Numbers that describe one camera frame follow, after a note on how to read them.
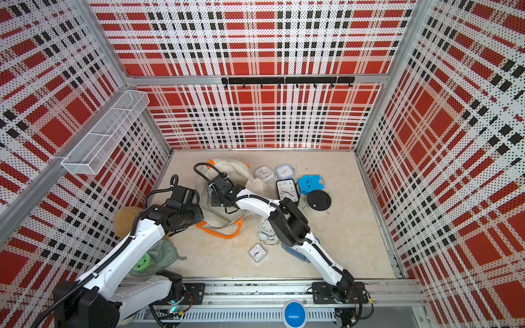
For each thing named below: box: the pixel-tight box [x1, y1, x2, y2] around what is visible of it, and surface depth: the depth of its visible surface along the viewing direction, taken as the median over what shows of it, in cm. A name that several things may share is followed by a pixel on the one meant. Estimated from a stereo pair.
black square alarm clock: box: [275, 178, 301, 203], surface depth 103 cm
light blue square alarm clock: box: [274, 164, 295, 181], surface depth 110 cm
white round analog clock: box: [258, 215, 280, 246], surface depth 87 cm
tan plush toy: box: [114, 205, 142, 240], surface depth 74 cm
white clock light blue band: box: [252, 165, 275, 183], surface depth 110 cm
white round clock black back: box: [305, 189, 332, 213], surface depth 97 cm
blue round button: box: [284, 302, 306, 328], surface depth 70 cm
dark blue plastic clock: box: [281, 242, 312, 264], surface depth 83 cm
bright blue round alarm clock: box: [297, 174, 326, 195], surface depth 104 cm
